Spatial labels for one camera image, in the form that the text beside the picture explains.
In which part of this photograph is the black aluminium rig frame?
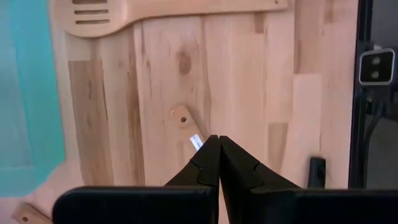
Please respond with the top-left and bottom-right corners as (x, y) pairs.
(347, 0), (374, 190)

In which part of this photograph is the black camera cable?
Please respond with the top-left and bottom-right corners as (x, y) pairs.
(363, 85), (393, 150)

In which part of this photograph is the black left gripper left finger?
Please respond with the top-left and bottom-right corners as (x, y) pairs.
(52, 134), (221, 224)

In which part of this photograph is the grey depth camera box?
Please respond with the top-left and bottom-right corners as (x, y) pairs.
(358, 47), (396, 86)

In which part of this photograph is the brown wooden spoon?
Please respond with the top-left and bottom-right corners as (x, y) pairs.
(11, 202), (53, 224)

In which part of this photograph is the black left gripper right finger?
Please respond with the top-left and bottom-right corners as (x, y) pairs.
(219, 135), (398, 224)

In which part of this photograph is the small black bracket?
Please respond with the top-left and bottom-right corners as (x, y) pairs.
(307, 156), (327, 190)

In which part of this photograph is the teal translucent plastic bin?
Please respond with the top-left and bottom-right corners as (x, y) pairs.
(0, 0), (66, 198)

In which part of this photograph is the wooden slotted spatula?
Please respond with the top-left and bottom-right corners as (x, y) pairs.
(52, 0), (290, 39)

